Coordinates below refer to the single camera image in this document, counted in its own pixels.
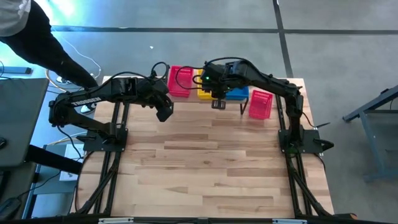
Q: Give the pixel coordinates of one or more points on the black metal frame rails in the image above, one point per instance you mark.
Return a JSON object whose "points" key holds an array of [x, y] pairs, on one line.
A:
{"points": [[323, 210], [116, 118]]}

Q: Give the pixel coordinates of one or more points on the flat black bar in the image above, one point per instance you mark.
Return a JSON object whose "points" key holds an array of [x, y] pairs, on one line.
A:
{"points": [[15, 70]]}

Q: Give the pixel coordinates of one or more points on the wooden shelf with black legs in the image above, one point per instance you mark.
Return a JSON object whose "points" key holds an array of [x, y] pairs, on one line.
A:
{"points": [[183, 100]]}

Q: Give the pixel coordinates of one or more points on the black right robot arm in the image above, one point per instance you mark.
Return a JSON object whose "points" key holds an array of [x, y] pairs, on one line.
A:
{"points": [[273, 85]]}

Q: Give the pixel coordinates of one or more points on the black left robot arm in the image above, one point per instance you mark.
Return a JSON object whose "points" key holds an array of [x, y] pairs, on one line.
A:
{"points": [[93, 101]]}

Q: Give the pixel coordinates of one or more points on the grey desk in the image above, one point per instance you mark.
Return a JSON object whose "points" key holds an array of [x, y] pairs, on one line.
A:
{"points": [[21, 124]]}

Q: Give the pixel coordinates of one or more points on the grey-blue metal table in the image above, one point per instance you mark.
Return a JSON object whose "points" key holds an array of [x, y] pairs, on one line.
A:
{"points": [[382, 98]]}

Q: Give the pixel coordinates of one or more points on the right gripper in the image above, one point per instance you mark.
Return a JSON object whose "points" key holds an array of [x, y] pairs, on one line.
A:
{"points": [[220, 94]]}

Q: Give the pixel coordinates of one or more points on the black desk beam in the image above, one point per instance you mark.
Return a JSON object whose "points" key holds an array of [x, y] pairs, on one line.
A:
{"points": [[53, 160]]}

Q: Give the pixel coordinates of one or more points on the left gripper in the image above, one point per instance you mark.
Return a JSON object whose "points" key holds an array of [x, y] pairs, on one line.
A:
{"points": [[164, 112]]}

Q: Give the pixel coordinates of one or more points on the black computer mouse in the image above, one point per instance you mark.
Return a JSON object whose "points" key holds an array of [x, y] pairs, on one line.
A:
{"points": [[2, 143]]}

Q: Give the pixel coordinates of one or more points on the red plastic slotted basket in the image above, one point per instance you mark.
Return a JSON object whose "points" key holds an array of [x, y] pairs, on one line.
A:
{"points": [[178, 88], [260, 105]]}

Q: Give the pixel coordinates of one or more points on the black metal crossbar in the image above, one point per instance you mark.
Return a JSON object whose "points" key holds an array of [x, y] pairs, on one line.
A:
{"points": [[199, 221]]}

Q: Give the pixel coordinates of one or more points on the person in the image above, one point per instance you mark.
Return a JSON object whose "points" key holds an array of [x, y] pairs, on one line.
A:
{"points": [[37, 43]]}

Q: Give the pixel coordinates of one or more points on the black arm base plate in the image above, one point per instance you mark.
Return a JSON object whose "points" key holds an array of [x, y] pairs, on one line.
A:
{"points": [[311, 137], [93, 144]]}

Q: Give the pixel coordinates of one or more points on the black chair base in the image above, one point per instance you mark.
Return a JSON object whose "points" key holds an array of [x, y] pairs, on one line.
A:
{"points": [[9, 207]]}

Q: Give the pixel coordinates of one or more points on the silver table clamp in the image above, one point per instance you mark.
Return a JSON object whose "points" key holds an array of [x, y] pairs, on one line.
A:
{"points": [[289, 221], [115, 220]]}

